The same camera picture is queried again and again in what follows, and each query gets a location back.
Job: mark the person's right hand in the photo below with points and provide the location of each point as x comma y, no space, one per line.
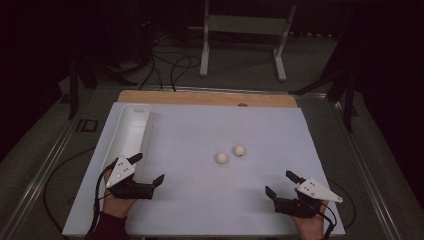
310,226

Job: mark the white table cover sheet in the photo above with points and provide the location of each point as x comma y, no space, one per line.
216,200

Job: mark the grey metal stand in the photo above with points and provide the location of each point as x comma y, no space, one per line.
246,25

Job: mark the cream ball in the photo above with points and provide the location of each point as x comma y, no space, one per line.
221,158
239,150

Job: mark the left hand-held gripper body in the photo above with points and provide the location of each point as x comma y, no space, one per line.
121,170

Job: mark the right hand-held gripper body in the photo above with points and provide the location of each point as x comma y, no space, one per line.
316,191

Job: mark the person's left hand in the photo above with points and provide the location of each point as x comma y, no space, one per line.
118,206

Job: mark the black tripod stand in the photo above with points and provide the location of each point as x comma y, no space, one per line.
340,90
93,75

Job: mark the black floor frame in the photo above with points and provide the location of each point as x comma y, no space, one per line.
87,125

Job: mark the white plastic bin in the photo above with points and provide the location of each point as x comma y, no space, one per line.
130,133

